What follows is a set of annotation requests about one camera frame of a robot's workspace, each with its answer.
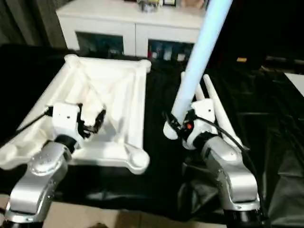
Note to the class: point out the white jar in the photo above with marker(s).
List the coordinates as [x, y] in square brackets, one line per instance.
[167, 54]
[181, 57]

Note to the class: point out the white sheet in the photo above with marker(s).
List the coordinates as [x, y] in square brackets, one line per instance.
[295, 82]

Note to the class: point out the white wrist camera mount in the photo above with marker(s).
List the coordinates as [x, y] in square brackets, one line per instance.
[204, 108]
[66, 118]

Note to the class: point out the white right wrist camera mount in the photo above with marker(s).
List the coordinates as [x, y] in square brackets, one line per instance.
[204, 108]

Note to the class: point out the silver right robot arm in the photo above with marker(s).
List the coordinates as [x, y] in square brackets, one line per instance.
[228, 171]

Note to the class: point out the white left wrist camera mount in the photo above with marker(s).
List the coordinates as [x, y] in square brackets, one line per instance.
[66, 118]

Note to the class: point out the white cabinet with glass doors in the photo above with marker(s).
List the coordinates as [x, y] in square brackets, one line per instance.
[133, 28]

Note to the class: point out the black mat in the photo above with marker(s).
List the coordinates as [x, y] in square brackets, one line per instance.
[261, 118]

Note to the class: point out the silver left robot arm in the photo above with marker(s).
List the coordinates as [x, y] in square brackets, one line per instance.
[47, 166]

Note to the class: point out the white plastic table top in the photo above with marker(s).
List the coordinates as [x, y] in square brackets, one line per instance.
[107, 83]

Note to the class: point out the dark picture frame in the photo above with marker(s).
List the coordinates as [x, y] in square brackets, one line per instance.
[169, 2]

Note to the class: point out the grey curtain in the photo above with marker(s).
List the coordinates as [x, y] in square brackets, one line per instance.
[28, 21]

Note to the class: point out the small yellow box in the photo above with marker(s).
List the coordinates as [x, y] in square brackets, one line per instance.
[241, 59]

